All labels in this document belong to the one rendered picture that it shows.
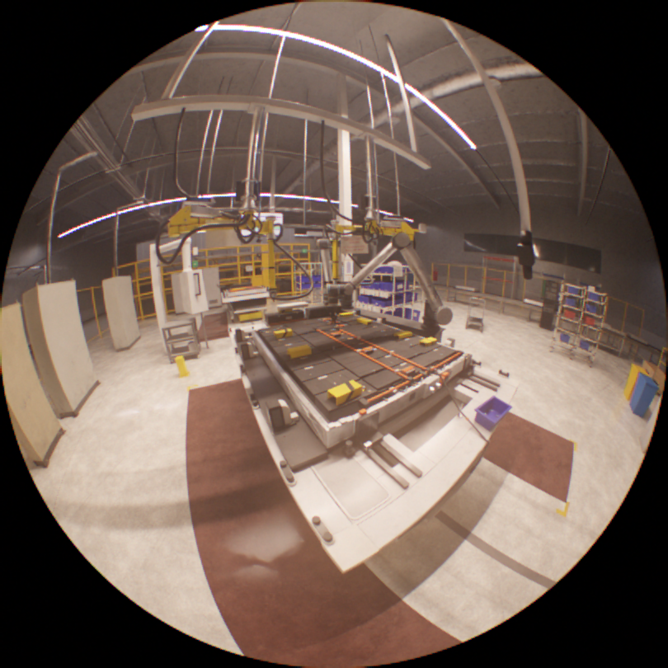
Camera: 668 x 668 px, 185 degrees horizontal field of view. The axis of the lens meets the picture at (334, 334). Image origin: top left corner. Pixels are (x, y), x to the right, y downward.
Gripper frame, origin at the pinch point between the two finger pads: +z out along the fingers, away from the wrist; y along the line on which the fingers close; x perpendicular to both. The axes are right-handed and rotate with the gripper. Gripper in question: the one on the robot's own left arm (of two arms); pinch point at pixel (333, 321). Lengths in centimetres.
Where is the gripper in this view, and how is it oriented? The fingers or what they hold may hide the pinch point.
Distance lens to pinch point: 220.5
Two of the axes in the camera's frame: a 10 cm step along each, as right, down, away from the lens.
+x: -8.5, 1.8, -4.9
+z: 0.1, 9.5, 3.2
